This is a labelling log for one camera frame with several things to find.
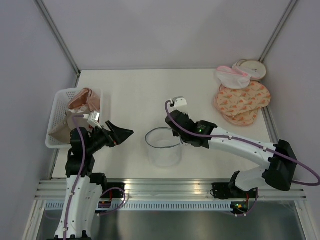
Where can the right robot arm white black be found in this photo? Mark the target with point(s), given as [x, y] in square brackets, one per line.
[276, 161]

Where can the pink beige bra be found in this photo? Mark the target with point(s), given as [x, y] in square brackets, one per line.
[85, 98]

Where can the white plastic basket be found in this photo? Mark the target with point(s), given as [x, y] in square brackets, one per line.
[60, 106]

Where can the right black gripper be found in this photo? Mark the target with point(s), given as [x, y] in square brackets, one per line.
[175, 134]

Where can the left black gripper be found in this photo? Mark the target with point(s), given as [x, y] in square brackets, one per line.
[117, 135]

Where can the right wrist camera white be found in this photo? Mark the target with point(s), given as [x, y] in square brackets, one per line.
[178, 102]

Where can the white pink-trim mesh bag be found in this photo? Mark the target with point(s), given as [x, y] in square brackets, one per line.
[231, 78]

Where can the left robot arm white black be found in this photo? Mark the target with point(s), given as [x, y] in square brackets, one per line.
[84, 188]

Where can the white slotted cable duct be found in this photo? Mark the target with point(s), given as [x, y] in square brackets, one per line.
[223, 206]

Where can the beige round laundry bag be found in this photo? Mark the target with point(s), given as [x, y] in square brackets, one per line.
[253, 68]

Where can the floral orange laundry bag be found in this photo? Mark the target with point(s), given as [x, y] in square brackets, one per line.
[240, 107]

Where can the white mesh laundry bag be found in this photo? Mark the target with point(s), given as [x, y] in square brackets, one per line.
[164, 149]

